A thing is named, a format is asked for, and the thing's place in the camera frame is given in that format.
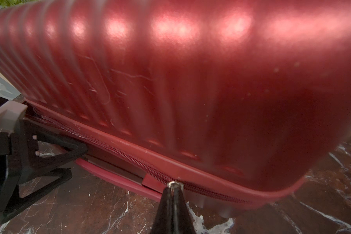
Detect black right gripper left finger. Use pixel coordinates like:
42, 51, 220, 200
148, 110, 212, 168
150, 187, 173, 234

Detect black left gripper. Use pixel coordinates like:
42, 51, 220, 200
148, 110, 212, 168
0, 120, 88, 224

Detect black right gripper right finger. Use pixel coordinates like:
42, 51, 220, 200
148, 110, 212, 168
173, 187, 196, 234

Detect silver zipper pull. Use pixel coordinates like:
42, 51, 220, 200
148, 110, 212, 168
167, 181, 184, 191

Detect red ribbed hardshell suitcase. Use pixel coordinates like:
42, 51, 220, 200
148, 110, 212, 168
0, 1, 351, 217

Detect green white artificial flowers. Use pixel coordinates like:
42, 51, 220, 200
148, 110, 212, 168
0, 0, 34, 9

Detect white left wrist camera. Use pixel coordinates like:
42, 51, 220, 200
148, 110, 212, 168
0, 100, 28, 133

